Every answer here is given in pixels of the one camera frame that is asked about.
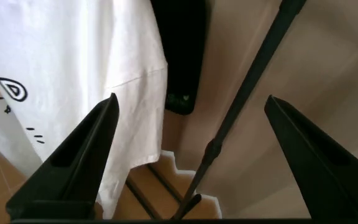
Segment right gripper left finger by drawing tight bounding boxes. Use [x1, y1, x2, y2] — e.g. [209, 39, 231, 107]
[5, 92, 120, 220]

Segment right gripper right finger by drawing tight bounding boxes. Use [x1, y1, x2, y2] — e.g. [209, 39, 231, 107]
[264, 95, 358, 220]

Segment white garment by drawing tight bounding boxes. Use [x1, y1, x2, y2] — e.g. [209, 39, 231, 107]
[0, 0, 168, 218]

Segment black garment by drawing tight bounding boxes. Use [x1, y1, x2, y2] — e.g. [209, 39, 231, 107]
[150, 0, 207, 116]

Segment black clothes rack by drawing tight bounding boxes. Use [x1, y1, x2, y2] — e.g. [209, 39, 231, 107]
[125, 0, 307, 220]

